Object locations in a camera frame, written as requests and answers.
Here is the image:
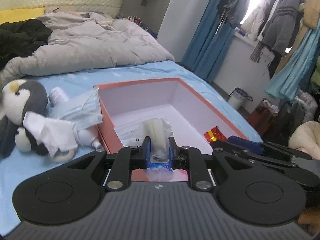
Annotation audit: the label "white spray bottle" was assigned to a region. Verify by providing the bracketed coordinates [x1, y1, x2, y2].
[75, 126, 103, 150]

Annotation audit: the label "yellow pillow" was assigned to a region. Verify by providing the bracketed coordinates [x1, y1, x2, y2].
[0, 7, 46, 24]

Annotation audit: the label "small panda plush toy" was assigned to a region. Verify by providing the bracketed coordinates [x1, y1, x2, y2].
[15, 127, 48, 156]

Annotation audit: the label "grey white wardrobe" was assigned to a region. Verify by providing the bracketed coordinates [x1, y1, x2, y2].
[119, 0, 210, 62]

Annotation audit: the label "white paper towel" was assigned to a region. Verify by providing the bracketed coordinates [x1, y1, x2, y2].
[23, 111, 78, 157]

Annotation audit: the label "hanging clothes rack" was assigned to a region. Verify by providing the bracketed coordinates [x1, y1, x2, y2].
[214, 0, 319, 113]

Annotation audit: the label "white waste bin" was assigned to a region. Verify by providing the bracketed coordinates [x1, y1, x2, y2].
[227, 88, 253, 110]

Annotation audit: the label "blue curtain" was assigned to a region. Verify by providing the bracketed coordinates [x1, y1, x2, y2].
[181, 0, 234, 83]

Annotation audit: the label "bottles on shelf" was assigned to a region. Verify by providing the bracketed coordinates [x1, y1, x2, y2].
[126, 15, 143, 25]

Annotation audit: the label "grey penguin plush toy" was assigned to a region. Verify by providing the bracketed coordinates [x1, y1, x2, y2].
[1, 79, 48, 158]

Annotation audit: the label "clear bag with cream item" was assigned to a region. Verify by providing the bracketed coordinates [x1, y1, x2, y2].
[113, 115, 174, 165]

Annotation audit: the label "grey duvet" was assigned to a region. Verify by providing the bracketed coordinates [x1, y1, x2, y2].
[1, 12, 174, 83]

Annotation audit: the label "red foil tea packet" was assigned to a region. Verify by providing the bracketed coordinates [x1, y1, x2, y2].
[204, 126, 227, 143]

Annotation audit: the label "small white medicine bottle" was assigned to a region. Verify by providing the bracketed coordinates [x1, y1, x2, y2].
[48, 87, 69, 106]

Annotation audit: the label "salmon pink cardboard box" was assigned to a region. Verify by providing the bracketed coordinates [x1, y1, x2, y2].
[93, 77, 250, 183]

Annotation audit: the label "blue patterned bed sheet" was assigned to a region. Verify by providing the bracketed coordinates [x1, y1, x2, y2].
[1, 61, 262, 236]

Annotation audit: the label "blue red cartoon plastic bag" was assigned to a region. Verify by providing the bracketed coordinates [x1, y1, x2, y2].
[145, 163, 174, 181]

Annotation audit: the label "black clothing pile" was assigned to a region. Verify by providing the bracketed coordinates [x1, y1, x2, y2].
[1, 19, 53, 69]

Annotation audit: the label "blue surgical face mask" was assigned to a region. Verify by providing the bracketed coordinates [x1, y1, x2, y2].
[48, 88, 103, 131]

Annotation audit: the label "cream fluffy hair scrunchie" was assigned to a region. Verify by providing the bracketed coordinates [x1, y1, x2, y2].
[51, 149, 76, 163]

